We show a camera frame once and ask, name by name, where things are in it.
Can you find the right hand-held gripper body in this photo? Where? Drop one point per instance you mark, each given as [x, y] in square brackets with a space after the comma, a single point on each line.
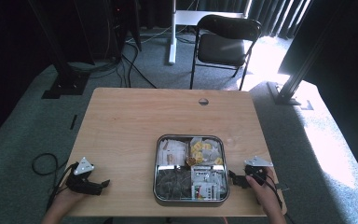
[256, 169]

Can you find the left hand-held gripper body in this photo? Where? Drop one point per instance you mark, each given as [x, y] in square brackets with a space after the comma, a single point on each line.
[82, 183]

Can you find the clear lid with gold knob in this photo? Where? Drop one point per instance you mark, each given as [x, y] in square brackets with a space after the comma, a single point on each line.
[190, 161]

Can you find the square brown compartment box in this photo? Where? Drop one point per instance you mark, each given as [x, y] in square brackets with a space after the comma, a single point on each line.
[191, 202]

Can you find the person's left hand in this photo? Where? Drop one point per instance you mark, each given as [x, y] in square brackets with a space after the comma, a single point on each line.
[65, 200]

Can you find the person's right hand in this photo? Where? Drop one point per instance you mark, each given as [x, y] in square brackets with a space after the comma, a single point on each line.
[268, 191]

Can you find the pile of red-green label packets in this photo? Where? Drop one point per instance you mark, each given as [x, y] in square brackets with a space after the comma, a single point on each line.
[208, 185]

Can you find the grey tape piece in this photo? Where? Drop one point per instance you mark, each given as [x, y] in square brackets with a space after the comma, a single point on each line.
[282, 187]

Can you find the pile of yellow-tagged tea bags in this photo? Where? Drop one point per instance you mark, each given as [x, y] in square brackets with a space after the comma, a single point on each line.
[206, 151]

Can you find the black floor strip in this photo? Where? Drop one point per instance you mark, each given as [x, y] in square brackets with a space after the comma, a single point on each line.
[73, 122]

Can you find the pile of dark tea bags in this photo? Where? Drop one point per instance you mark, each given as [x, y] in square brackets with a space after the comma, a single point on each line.
[172, 185]

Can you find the pile of white paper sachets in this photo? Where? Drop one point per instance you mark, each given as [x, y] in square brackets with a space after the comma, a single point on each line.
[171, 152]

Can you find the black metal stand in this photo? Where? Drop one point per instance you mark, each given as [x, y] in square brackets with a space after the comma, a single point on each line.
[287, 90]
[63, 74]

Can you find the black folding chair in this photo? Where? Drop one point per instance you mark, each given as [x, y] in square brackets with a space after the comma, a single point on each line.
[220, 46]

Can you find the dark curtain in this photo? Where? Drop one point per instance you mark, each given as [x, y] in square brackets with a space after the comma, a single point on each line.
[276, 17]

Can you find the dark equipment cabinet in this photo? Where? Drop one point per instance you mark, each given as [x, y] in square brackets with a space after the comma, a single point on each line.
[105, 28]

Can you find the white desk frame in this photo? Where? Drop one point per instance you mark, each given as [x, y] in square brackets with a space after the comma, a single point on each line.
[172, 37]

